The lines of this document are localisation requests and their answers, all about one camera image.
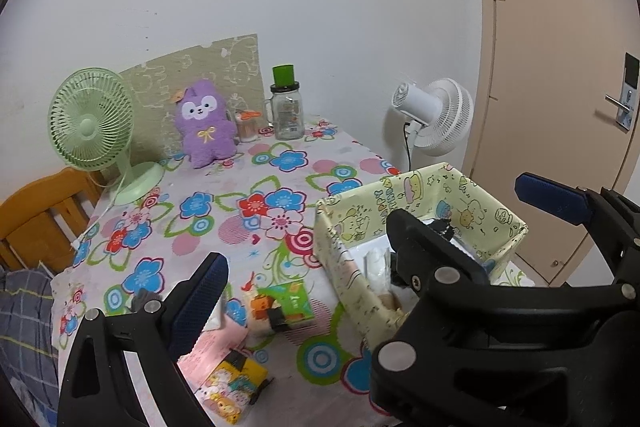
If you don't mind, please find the yellow cartoon print storage box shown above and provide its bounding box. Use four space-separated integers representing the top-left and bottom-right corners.
314 162 529 348

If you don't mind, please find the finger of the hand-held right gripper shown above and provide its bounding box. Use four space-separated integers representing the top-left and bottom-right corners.
515 173 640 285
370 208 640 413

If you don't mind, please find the black fan cable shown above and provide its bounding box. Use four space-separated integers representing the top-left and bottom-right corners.
403 121 417 174

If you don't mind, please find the green desk fan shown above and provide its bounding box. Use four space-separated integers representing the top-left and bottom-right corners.
47 67 166 208

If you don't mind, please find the purple plush toy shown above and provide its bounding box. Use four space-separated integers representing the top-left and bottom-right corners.
173 79 239 170

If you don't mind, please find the green orange tissue pack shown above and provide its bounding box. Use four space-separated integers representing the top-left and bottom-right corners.
250 279 316 335

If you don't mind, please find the beige door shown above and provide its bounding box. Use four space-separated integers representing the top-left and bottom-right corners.
469 0 640 289

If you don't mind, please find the white desk fan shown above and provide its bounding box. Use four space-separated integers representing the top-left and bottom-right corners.
382 78 475 158

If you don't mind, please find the small cup with orange lid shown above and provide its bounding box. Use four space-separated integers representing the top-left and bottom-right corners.
233 107 264 144

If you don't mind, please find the glass jar with green lid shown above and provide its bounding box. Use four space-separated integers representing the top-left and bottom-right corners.
263 64 306 142

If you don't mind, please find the floral tablecloth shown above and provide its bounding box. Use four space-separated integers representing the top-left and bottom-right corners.
50 117 533 427

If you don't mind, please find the pink tissue pack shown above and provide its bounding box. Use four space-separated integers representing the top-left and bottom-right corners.
177 326 251 385

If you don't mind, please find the metal door handle lock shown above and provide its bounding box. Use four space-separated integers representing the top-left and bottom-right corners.
604 52 640 134

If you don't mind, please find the blue plaid cloth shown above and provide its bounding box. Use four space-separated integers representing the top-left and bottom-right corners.
0 266 62 414

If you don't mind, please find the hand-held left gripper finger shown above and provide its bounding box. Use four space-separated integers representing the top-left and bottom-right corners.
56 251 230 427

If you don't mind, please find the wooden chair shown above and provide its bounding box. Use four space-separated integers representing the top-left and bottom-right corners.
0 167 109 274

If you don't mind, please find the yellow cartoon tissue pack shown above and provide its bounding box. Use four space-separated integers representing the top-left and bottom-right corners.
196 348 269 426

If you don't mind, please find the clear wrapped tissue pack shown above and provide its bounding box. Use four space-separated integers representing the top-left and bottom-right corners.
364 246 394 295

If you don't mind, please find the white fan cable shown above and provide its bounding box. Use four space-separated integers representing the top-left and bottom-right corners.
74 174 127 254

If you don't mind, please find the beige patterned board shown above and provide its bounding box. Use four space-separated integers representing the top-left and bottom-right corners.
117 33 266 160

